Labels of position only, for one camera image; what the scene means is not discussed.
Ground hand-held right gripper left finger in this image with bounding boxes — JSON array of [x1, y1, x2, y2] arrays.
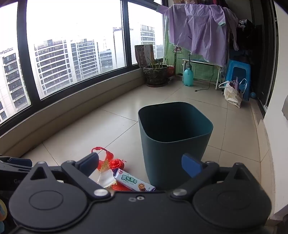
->
[[29, 152, 112, 199]]

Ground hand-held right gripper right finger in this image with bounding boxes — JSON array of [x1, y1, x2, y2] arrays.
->
[[170, 153, 259, 201]]

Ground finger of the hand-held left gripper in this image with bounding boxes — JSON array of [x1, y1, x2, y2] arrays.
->
[[0, 155, 33, 168]]

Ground red plastic bag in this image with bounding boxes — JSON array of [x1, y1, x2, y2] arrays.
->
[[91, 146, 126, 172]]

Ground teal plastic waste bin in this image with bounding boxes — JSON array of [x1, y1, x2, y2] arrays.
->
[[138, 102, 214, 192]]

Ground orange foam fruit net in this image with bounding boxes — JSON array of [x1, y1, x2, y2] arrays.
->
[[110, 183, 135, 192]]

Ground white biscuit packet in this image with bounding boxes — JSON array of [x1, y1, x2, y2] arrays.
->
[[112, 168, 156, 192]]

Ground white tote bag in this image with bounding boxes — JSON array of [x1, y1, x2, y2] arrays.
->
[[218, 78, 248, 109]]

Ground teal pump spray bottle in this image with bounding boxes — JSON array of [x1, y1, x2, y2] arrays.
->
[[183, 53, 194, 87]]

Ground potted plant in ceramic pot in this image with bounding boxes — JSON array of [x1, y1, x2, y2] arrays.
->
[[143, 57, 169, 88]]

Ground green checked cloth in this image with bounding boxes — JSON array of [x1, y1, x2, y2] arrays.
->
[[163, 20, 222, 83]]

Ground blue basket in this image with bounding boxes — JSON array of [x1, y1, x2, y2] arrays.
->
[[225, 60, 252, 101]]

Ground brown cardboard box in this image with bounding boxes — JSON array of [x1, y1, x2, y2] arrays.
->
[[134, 44, 156, 68]]

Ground purple hanging cloth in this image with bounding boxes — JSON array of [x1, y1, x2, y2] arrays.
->
[[164, 4, 239, 67]]

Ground dark panda print clothes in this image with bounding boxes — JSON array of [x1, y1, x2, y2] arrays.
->
[[236, 19, 256, 59]]

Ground black power cable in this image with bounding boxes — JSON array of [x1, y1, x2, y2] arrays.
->
[[195, 67, 216, 92]]

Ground black window frame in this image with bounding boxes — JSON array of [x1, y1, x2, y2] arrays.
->
[[0, 0, 166, 136]]

